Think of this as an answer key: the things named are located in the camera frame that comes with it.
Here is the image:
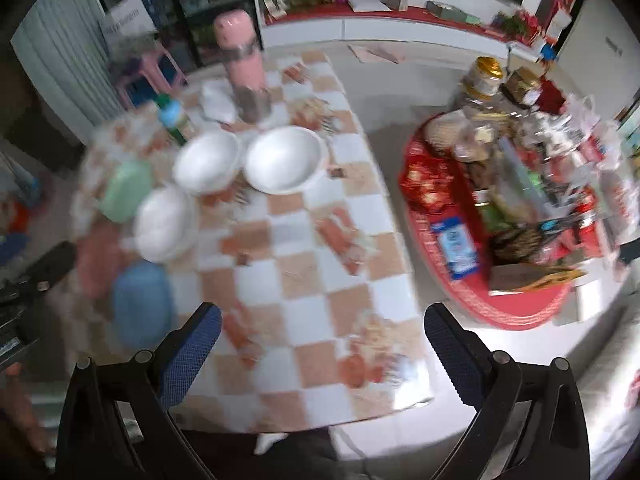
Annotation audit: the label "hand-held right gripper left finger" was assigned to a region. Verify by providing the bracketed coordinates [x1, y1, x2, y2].
[55, 301, 223, 480]

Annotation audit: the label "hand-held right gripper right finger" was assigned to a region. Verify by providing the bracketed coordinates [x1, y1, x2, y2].
[424, 302, 591, 480]

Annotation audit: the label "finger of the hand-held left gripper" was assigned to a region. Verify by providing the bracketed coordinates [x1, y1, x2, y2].
[20, 241, 77, 293]

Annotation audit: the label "pink plate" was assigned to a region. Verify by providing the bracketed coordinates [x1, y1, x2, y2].
[75, 225, 123, 301]

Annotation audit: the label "blue plate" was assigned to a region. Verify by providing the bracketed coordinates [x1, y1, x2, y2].
[111, 262, 176, 351]

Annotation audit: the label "green plate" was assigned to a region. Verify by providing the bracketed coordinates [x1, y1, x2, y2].
[97, 160, 153, 223]

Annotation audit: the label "white bowl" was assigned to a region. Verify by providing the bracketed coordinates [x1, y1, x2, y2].
[172, 130, 242, 197]
[134, 186, 197, 264]
[244, 126, 329, 194]

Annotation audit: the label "person's left hand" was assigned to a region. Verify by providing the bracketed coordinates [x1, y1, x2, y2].
[0, 360, 51, 456]

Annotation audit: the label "orange container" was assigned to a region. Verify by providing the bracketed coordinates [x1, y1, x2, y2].
[0, 200, 31, 236]

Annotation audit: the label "red round table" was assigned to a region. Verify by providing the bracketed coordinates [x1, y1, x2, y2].
[397, 112, 601, 331]

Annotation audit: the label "blue wet wipes pack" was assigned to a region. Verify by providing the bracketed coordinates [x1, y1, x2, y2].
[431, 216, 481, 281]

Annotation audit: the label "brown flat box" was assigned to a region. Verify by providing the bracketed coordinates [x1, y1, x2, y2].
[487, 262, 588, 293]

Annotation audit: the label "dark snack bag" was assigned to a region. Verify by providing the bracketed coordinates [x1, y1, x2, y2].
[492, 220, 571, 266]

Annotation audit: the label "checkered printed tablecloth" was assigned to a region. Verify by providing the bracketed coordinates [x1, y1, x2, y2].
[70, 50, 436, 433]

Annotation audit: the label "person's dark trousers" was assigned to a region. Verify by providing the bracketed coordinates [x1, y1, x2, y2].
[175, 427, 361, 480]

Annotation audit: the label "pile of red candy packets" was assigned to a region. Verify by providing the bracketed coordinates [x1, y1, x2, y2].
[400, 152, 471, 208]

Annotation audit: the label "white sofa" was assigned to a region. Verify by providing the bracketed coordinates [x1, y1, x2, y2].
[575, 280, 640, 480]

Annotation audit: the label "green cap drink bottle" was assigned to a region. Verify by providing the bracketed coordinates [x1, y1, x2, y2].
[154, 94, 198, 146]

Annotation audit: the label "pale pleated curtain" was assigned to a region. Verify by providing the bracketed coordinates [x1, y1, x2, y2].
[11, 0, 126, 146]

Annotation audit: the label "pink plastic stool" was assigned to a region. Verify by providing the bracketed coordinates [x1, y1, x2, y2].
[117, 42, 188, 108]

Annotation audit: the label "white folded cloth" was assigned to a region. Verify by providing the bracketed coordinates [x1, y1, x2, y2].
[200, 81, 238, 123]

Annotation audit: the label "gold lid glass jar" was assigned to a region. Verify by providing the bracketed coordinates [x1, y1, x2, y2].
[460, 56, 505, 106]
[502, 67, 543, 108]

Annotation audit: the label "pink steel thermos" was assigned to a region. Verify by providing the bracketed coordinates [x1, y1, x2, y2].
[214, 10, 273, 123]

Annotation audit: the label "pink paper sheet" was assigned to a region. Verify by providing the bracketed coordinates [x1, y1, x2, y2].
[347, 44, 401, 64]

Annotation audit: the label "black framed glass cabinet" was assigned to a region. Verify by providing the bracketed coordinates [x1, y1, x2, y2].
[87, 0, 261, 68]

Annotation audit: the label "white cabinet with red top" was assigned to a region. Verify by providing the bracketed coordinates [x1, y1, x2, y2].
[260, 2, 551, 63]

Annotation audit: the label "red flower plant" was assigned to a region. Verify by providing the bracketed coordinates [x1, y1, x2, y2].
[492, 10, 543, 43]

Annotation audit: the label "flat green box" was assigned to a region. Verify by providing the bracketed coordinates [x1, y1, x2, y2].
[425, 1, 482, 26]

